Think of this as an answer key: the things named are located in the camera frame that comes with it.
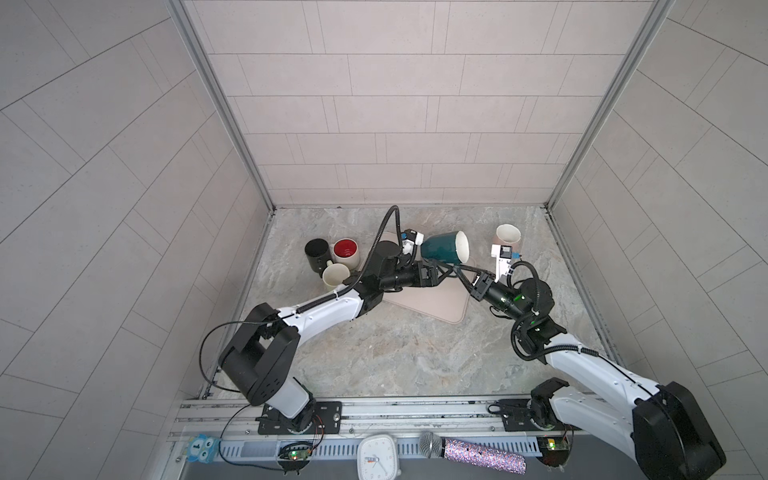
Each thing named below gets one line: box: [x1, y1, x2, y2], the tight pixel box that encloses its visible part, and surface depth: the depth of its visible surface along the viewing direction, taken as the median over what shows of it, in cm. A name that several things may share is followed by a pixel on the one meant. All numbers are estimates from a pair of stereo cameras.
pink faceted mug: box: [492, 224, 522, 253], surface depth 98 cm
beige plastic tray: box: [384, 272, 471, 324], surface depth 91 cm
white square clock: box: [357, 434, 398, 480], surface depth 64 cm
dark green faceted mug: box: [421, 231, 470, 265], surface depth 76 cm
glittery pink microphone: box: [418, 432, 527, 475], surface depth 65 cm
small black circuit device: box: [536, 436, 571, 468], surface depth 69 cm
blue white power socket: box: [187, 434, 220, 463], surface depth 67 cm
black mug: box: [305, 238, 331, 278], surface depth 95 cm
